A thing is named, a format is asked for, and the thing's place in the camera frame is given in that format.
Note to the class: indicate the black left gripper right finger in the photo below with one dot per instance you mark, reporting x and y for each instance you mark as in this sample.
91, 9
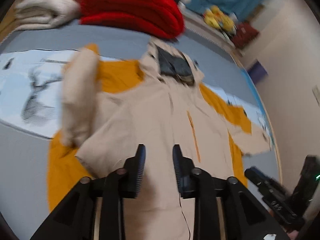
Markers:
183, 170

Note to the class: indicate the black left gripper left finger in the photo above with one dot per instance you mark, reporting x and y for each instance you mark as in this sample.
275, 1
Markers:
133, 177

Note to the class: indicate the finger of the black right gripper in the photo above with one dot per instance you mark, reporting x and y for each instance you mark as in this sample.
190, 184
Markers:
258, 178

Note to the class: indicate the beige and orange jacket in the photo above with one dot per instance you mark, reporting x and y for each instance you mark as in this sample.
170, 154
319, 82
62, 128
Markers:
111, 107

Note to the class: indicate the purple box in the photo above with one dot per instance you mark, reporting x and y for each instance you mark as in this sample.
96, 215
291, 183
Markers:
257, 72

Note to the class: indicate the light blue deer-print bedspread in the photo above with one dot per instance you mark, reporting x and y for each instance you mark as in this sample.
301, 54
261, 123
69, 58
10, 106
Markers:
31, 58

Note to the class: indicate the dark red bag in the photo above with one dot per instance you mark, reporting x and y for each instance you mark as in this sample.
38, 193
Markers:
245, 33

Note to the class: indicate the yellow plush toy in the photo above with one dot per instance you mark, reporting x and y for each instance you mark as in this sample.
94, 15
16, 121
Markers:
216, 19

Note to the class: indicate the red folded knit garment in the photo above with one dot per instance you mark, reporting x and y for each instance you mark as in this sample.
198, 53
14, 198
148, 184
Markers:
159, 18

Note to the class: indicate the cream folded blanket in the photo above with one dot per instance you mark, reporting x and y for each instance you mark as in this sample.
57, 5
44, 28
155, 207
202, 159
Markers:
45, 14

